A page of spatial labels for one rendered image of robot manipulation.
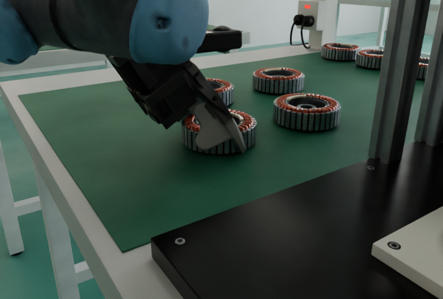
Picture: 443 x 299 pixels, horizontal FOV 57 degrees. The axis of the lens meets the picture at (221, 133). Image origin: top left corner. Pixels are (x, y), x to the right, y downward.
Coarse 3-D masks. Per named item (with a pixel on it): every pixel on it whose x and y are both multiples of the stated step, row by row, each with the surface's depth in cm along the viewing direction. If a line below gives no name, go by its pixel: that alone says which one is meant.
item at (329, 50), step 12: (324, 48) 118; (336, 48) 116; (348, 48) 115; (360, 48) 117; (336, 60) 116; (348, 60) 116; (360, 60) 108; (372, 60) 105; (420, 60) 102; (420, 72) 95
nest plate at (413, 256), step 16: (416, 224) 36; (432, 224) 36; (384, 240) 34; (400, 240) 34; (416, 240) 34; (432, 240) 34; (384, 256) 33; (400, 256) 32; (416, 256) 32; (432, 256) 32; (400, 272) 32; (416, 272) 30; (432, 272) 30; (432, 288) 30
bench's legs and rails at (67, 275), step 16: (32, 160) 101; (48, 192) 102; (48, 208) 103; (48, 224) 104; (64, 224) 107; (48, 240) 109; (64, 240) 108; (64, 256) 110; (64, 272) 111; (80, 272) 115; (64, 288) 113
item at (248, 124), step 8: (232, 112) 63; (240, 112) 63; (184, 120) 61; (192, 120) 60; (240, 120) 60; (248, 120) 60; (184, 128) 58; (192, 128) 57; (240, 128) 57; (248, 128) 58; (184, 136) 59; (192, 136) 57; (248, 136) 57; (184, 144) 59; (192, 144) 57; (224, 144) 56; (232, 144) 56; (248, 144) 58; (208, 152) 56; (216, 152) 57; (224, 152) 56; (232, 152) 56
